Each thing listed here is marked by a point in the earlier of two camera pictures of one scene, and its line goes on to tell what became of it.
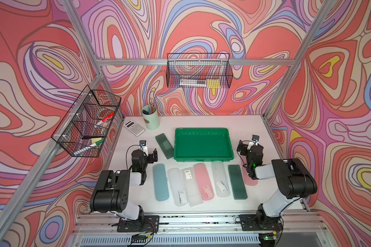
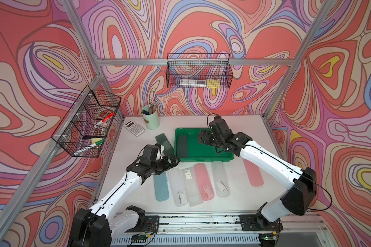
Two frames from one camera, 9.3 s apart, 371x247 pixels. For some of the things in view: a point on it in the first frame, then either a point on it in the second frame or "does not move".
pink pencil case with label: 205,188 does not move
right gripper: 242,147 -> 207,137
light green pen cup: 151,117 does not move
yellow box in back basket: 213,83 does not move
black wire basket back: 208,70 does not move
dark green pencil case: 237,183 -> 182,147
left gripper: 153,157 -> 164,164
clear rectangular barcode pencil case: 193,193 does not move
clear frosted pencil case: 220,179 does not move
